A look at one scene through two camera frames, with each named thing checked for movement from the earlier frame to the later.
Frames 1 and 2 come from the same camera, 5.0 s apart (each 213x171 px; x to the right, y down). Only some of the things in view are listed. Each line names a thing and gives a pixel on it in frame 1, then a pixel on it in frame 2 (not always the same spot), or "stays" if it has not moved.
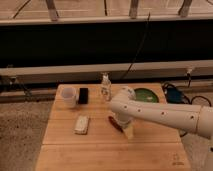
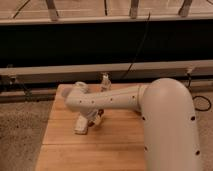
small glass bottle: [106, 88] stays
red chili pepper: [114, 123] → [90, 123]
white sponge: [82, 123] stays
